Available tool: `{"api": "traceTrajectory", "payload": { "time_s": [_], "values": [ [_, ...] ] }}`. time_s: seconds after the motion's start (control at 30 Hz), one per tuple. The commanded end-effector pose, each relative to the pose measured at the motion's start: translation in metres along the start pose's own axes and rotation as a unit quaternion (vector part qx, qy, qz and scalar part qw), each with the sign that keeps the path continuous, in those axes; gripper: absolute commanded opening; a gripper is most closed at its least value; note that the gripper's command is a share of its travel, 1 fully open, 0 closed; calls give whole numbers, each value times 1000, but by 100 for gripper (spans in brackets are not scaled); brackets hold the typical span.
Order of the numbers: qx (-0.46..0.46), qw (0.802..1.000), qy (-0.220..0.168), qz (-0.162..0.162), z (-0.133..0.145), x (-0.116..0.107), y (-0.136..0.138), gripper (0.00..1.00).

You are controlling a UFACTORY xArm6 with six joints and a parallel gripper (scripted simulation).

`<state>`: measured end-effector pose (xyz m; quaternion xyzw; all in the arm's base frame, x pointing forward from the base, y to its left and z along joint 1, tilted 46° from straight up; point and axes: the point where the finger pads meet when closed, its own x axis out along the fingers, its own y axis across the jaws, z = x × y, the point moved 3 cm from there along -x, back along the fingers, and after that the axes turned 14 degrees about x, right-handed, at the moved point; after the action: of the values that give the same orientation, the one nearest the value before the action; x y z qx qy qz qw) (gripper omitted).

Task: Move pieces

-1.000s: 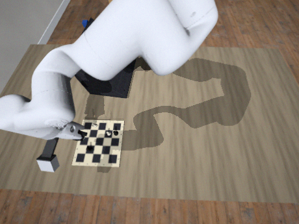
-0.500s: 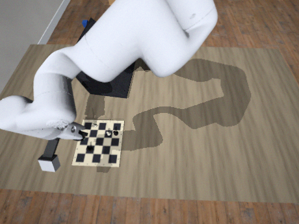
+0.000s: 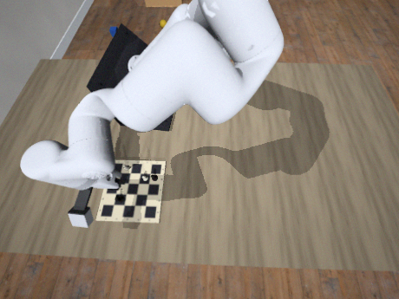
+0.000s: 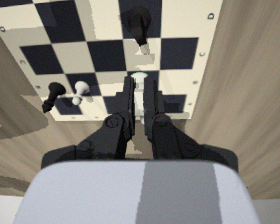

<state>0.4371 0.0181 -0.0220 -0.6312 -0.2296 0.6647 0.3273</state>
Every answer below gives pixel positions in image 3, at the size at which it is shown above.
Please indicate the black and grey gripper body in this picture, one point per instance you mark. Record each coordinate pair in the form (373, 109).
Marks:
(107, 182)

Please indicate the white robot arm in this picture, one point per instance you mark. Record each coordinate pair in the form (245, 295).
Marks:
(184, 64)

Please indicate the black and cream chessboard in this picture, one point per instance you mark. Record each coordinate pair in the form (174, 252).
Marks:
(142, 199)

